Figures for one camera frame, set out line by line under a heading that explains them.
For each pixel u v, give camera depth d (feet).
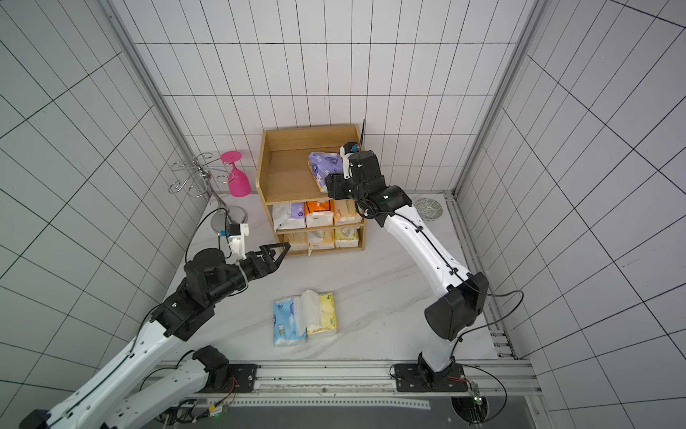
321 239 3.12
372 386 2.38
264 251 1.91
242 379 2.38
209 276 1.62
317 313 2.59
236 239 2.01
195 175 3.58
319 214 2.71
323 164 2.57
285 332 2.52
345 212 2.80
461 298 1.39
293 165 2.73
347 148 2.11
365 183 1.80
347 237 3.17
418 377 2.16
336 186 2.14
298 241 3.12
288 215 2.68
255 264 1.92
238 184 3.35
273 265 1.93
